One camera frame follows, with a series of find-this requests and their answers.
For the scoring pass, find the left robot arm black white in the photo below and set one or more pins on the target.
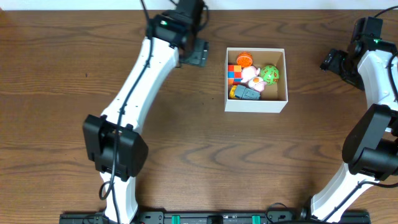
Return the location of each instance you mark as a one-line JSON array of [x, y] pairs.
[[113, 140]]

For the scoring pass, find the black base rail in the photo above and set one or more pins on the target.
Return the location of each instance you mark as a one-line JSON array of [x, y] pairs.
[[189, 218]]

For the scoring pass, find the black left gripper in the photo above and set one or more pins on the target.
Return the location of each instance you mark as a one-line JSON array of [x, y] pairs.
[[196, 52]]

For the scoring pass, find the green polyhedral dice ball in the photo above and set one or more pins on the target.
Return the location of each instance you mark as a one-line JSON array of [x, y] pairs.
[[270, 74]]

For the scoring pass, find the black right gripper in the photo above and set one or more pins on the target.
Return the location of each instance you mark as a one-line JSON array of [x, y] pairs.
[[333, 62]]

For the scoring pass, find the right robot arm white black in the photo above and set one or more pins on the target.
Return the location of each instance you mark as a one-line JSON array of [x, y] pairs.
[[368, 158]]

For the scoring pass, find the grey yellow toy truck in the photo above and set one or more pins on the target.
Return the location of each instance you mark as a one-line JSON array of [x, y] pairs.
[[240, 92]]

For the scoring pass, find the orange round gear toy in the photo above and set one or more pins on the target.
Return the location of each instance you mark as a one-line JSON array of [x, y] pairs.
[[244, 59]]

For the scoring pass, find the multicoloured block cube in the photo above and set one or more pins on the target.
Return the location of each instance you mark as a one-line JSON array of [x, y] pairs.
[[234, 74]]

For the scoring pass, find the white cardboard box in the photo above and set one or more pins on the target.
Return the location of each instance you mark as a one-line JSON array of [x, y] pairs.
[[274, 98]]

